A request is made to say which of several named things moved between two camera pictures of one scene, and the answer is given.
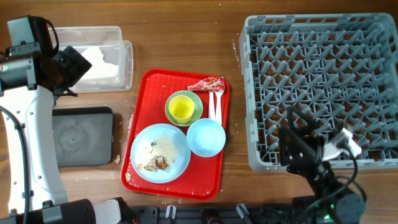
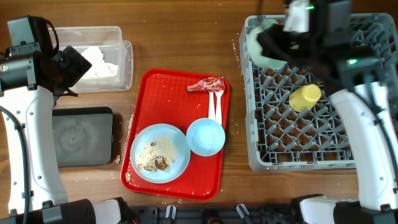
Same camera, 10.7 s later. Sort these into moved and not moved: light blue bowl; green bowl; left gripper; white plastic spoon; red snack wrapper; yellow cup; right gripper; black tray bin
Moved: right gripper; yellow cup; green bowl
Not moved: light blue bowl; left gripper; red snack wrapper; white plastic spoon; black tray bin
